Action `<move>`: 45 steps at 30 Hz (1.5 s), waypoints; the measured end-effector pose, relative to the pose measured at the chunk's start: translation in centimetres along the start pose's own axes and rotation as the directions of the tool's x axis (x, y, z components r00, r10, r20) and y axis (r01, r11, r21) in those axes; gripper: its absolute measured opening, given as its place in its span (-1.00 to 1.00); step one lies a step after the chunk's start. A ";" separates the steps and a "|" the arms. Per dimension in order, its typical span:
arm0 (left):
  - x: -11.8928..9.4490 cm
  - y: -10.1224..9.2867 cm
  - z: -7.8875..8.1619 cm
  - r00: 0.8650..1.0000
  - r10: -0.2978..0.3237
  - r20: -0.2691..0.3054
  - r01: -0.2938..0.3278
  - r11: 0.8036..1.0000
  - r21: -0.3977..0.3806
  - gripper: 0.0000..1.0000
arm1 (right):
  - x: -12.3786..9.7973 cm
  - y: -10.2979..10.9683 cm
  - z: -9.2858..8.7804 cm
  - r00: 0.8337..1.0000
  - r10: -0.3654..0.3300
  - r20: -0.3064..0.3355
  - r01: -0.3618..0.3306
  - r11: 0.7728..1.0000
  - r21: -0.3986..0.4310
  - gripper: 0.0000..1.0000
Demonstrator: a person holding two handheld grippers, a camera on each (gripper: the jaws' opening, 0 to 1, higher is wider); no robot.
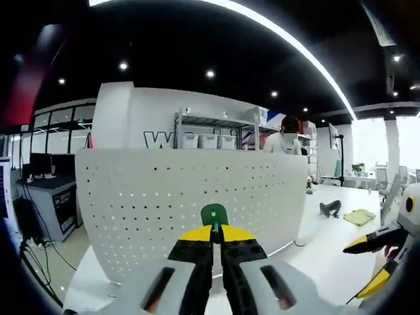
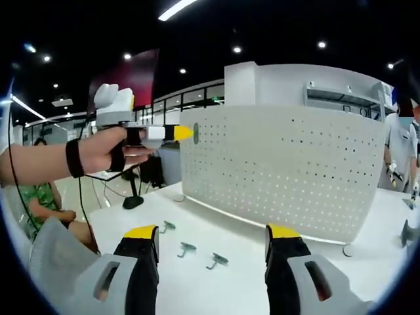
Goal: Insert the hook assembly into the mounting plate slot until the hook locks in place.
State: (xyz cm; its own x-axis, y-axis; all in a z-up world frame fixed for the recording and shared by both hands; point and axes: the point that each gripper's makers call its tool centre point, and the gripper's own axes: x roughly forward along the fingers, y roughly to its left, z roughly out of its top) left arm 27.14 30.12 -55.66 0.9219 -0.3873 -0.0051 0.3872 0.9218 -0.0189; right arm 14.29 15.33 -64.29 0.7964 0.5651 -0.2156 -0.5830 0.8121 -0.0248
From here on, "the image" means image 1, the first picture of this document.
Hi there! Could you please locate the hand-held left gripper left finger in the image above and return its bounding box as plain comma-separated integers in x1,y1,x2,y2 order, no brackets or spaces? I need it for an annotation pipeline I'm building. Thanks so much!
64,224,215,315

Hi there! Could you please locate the grey office chair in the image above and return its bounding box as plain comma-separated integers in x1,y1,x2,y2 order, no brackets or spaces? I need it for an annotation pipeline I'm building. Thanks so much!
373,165,410,216

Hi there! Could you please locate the black bag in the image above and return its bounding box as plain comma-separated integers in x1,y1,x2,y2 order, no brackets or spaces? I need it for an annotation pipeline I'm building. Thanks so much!
12,196,45,247

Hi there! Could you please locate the white storage bin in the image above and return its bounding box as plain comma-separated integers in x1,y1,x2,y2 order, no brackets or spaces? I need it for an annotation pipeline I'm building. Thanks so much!
199,134,219,149
182,134,200,149
219,135,238,150

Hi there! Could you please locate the yellow-green cloth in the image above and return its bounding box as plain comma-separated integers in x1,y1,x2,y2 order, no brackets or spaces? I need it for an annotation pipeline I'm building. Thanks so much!
343,209,376,227

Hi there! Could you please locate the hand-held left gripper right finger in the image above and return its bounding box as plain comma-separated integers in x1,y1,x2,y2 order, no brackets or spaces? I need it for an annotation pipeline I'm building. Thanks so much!
219,224,362,315

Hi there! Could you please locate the dark red panel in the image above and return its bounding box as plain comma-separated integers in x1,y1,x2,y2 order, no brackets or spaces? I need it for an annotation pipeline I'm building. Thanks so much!
11,24,65,127

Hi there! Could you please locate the white perforated mounting plate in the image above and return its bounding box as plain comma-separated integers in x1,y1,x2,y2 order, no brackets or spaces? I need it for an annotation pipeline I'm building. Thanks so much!
74,146,310,287

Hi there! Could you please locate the metal storage shelf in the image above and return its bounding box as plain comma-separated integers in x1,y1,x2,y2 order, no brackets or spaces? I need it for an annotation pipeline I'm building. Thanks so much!
173,110,264,152

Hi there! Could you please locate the dark grey curved object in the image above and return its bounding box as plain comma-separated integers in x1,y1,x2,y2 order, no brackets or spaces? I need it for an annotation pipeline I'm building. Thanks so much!
320,200,343,218

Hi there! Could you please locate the long ceiling light strip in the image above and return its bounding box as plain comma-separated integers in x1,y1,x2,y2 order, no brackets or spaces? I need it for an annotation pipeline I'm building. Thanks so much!
88,0,358,121

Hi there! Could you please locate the ceiling air vent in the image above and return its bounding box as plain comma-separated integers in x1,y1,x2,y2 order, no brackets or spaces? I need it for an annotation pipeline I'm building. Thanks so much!
360,0,400,49

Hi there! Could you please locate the black tripod stand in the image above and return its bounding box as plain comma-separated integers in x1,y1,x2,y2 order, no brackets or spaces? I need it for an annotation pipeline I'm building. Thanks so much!
320,133,346,188

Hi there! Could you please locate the person's right hand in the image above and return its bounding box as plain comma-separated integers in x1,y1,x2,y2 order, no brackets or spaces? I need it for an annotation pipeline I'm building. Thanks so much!
383,243,400,262

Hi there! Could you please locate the white storage rack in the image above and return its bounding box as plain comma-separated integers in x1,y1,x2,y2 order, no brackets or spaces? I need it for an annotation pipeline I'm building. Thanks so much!
297,120,320,180

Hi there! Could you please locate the grey side desk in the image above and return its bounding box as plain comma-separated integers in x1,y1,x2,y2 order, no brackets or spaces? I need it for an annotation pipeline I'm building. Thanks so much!
15,175,83,243

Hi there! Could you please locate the green hook assembly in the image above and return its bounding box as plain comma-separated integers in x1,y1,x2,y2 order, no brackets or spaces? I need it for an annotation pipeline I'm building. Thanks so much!
200,203,228,234

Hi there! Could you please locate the black monitor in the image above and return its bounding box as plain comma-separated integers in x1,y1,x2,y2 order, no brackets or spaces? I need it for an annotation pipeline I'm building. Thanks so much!
30,152,77,180

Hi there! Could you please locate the group of ceiling spotlights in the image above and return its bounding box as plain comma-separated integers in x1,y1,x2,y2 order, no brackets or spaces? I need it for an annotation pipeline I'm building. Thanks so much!
57,54,402,114

